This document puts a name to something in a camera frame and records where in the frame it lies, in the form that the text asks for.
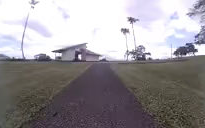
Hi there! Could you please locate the white building with slanted roof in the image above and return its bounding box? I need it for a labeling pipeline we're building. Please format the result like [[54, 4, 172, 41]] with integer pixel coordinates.
[[51, 42, 104, 62]]

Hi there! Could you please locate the dark asphalt path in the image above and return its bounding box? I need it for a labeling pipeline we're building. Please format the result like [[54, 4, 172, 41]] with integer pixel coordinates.
[[29, 62, 161, 128]]

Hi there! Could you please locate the bushy low tree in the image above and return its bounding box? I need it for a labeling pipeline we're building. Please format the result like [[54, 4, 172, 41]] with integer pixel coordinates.
[[129, 44, 152, 61]]

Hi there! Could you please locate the shorter palm tree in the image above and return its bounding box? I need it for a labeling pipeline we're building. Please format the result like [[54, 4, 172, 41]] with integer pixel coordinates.
[[120, 27, 131, 62]]

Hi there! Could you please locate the taller palm tree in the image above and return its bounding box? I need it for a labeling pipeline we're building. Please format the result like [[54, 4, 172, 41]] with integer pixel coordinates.
[[126, 16, 140, 53]]

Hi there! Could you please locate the small low building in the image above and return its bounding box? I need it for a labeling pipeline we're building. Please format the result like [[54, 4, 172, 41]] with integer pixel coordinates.
[[33, 53, 53, 61]]

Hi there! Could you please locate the mown grass slope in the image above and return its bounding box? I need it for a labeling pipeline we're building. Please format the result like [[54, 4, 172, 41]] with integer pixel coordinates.
[[109, 54, 205, 128]]

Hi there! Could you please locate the mown grass field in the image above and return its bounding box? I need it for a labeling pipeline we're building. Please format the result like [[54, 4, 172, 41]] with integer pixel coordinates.
[[0, 61, 94, 128]]

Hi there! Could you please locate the tall leaning palm tree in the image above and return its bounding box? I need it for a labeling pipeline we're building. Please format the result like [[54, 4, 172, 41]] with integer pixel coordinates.
[[20, 0, 40, 60]]

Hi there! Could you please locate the clump of dark trees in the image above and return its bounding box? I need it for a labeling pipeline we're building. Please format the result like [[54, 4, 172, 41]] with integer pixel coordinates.
[[173, 42, 199, 58]]

